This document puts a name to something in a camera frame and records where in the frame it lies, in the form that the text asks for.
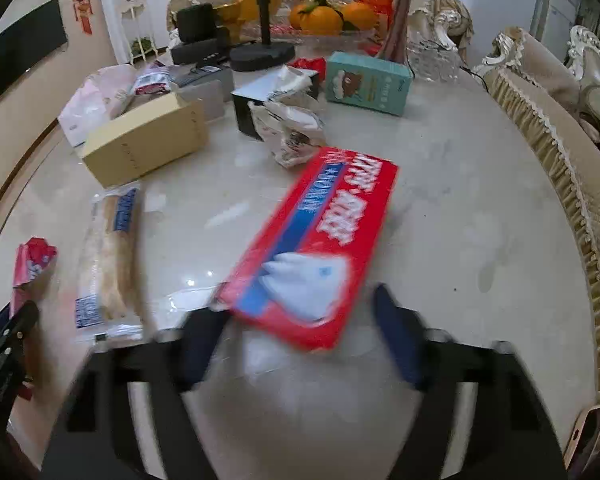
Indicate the red knot wall ornament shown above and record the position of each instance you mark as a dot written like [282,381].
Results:
[82,5]

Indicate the pink long box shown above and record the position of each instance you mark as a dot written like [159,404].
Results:
[32,260]

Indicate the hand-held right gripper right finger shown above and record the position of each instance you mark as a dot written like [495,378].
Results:
[400,340]

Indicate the grey box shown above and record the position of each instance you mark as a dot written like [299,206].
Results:
[202,92]

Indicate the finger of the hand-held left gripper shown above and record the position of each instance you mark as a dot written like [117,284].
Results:
[12,350]

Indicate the black wall television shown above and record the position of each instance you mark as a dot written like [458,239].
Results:
[20,50]

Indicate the black flat device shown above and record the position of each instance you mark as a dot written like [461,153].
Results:
[195,52]

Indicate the tall brown vase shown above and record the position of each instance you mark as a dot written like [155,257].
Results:
[400,15]

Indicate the teal bear print box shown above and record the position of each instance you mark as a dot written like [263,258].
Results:
[367,82]

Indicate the open black box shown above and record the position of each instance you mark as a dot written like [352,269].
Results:
[242,110]

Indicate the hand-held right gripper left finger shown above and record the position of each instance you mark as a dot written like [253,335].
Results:
[202,347]

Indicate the white door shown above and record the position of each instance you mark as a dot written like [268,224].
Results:
[560,15]

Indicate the small green plant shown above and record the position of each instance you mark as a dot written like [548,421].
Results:
[141,45]

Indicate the white plant stand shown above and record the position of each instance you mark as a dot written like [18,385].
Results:
[135,10]

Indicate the crumpled white wrapper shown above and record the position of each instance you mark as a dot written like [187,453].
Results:
[290,130]

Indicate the red crumpled packet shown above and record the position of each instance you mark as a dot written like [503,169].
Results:
[310,66]

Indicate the black phone stand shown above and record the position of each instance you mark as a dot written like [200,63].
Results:
[262,57]

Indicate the red glove print box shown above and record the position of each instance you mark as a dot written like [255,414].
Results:
[325,240]

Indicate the white pink carton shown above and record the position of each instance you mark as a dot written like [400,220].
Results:
[100,100]

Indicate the clear bread packet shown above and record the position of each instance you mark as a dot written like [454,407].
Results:
[107,260]

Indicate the ornate beige side sofa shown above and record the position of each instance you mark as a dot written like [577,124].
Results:
[545,125]

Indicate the red white small packet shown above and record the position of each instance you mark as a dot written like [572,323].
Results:
[152,82]

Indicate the pink case smartphone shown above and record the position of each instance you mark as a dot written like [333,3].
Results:
[590,435]

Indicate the tan cardboard box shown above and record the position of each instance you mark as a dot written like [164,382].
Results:
[145,140]

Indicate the glass fruit tray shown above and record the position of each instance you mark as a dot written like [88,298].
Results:
[330,36]

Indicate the orange fruit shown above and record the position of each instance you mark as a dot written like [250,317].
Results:
[321,21]
[300,12]
[360,16]

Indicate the clear glass dish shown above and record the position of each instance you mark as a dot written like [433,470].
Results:
[432,55]

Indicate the ornate white marble coffee table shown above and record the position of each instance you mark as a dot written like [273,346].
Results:
[455,210]

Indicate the grey draped curtain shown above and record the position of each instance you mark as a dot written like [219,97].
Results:
[597,25]

